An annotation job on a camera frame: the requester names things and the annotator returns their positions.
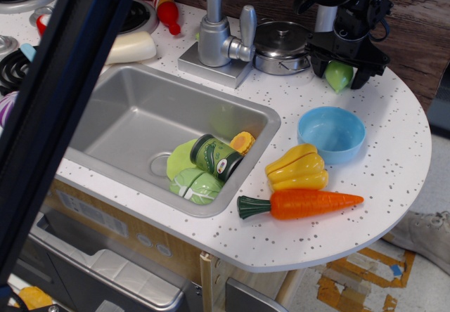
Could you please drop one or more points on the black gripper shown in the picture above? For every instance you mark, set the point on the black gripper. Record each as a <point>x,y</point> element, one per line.
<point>359,53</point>

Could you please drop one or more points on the green toy pear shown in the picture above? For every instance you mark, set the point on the green toy pear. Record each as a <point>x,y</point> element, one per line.
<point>338,75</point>

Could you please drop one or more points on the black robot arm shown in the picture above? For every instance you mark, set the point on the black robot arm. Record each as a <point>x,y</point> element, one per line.
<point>61,77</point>

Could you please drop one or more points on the light blue plastic bowl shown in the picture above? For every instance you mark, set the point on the light blue plastic bowl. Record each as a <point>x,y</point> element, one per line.
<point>336,133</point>

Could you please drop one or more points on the grey metal pole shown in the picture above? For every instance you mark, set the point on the grey metal pole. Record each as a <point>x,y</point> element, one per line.
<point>325,18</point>

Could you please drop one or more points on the small steel pot with lid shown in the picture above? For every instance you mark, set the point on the small steel pot with lid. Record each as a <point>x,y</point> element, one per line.
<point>280,48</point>

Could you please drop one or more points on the yellow toy bell pepper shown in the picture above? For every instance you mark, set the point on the yellow toy bell pepper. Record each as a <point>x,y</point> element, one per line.
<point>299,168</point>

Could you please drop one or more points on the yellow toy corn piece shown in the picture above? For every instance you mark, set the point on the yellow toy corn piece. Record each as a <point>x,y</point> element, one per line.
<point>242,142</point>

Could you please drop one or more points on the silver toy faucet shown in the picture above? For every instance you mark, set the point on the silver toy faucet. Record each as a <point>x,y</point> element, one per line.
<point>219,56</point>

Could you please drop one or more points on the orange toy carrot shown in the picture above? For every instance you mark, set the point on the orange toy carrot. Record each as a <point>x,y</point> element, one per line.
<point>296,203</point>

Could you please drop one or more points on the green toy pea can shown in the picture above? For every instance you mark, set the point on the green toy pea can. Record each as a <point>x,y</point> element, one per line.
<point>215,157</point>

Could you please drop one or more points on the red toy ketchup bottle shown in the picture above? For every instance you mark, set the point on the red toy ketchup bottle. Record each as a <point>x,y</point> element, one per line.
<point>168,14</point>

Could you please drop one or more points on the light green toy lettuce leaf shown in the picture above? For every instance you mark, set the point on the light green toy lettuce leaf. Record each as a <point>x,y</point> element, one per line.
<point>180,159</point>

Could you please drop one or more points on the grey sneaker shoe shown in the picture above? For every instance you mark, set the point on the grey sneaker shoe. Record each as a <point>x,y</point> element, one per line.
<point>424,234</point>

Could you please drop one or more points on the green toy cabbage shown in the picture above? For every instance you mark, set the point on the green toy cabbage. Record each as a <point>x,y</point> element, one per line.
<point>196,185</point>

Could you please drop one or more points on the silver toy sink basin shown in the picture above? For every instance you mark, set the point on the silver toy sink basin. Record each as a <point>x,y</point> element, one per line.
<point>136,116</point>

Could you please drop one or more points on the cream toy mayonnaise bottle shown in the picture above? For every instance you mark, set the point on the cream toy mayonnaise bottle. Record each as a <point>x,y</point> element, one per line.
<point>132,48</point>

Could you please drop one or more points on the red white toy cheese wedge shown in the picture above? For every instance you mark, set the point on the red white toy cheese wedge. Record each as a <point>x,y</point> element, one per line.
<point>42,23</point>

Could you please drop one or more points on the silver stove knob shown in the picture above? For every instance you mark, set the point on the silver stove knob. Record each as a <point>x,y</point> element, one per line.
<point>7,45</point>

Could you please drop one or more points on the purple striped toy onion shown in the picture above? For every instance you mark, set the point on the purple striped toy onion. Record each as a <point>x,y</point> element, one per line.
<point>7,104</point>

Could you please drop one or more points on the yellow object bottom left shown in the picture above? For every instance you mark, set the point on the yellow object bottom left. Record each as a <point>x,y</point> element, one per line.
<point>34,297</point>

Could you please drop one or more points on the grey oven door handle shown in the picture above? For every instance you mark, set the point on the grey oven door handle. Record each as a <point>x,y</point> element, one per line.
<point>103,279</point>

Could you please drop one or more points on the blue handled toy knife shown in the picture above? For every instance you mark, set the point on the blue handled toy knife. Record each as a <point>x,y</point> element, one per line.
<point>29,51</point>

